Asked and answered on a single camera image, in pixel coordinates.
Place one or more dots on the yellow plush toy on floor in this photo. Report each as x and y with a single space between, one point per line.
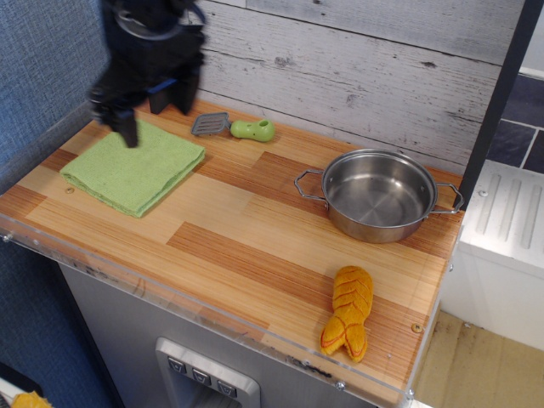
30 400

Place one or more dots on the silver dispenser button panel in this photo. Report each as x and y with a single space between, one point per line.
194 380

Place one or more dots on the stainless steel pot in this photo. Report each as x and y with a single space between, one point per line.
375 196

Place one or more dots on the white toy sink unit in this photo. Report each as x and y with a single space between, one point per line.
495 279

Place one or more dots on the dark grey left post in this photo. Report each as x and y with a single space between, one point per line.
160 96

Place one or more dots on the dark grey right post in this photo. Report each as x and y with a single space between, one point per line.
522 35

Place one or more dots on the folded green cloth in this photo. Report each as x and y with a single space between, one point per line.
133 180

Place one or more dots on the orange plush lobster tail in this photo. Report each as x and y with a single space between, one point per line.
352 299

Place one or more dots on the grey spatula with green handle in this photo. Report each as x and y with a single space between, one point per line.
213 123

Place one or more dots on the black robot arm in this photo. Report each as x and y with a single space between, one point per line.
147 18

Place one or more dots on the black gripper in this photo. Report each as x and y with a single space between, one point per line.
140 63

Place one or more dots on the dark grey post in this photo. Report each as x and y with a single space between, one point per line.
522 35
160 96

